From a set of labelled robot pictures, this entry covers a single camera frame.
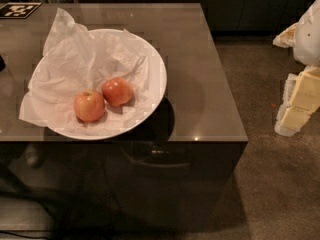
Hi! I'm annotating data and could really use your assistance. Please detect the dark object at left edge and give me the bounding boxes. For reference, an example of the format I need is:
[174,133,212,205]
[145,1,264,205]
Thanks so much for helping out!
[0,55,6,72]

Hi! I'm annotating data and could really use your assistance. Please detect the white bowl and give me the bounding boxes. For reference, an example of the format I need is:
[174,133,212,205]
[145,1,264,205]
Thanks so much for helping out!
[30,28,168,141]

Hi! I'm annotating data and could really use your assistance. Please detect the red apple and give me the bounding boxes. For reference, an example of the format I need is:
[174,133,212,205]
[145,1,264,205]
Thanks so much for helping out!
[73,90,105,123]
[102,77,134,107]

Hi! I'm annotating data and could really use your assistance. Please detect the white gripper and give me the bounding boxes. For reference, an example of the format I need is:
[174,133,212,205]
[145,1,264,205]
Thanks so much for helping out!
[273,0,320,137]

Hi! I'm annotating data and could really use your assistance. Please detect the black white fiducial marker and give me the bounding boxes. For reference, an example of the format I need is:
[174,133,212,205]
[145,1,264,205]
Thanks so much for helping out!
[0,2,41,19]

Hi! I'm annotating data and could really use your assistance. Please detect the white crumpled paper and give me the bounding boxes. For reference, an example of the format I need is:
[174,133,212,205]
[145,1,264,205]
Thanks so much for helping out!
[18,7,155,136]

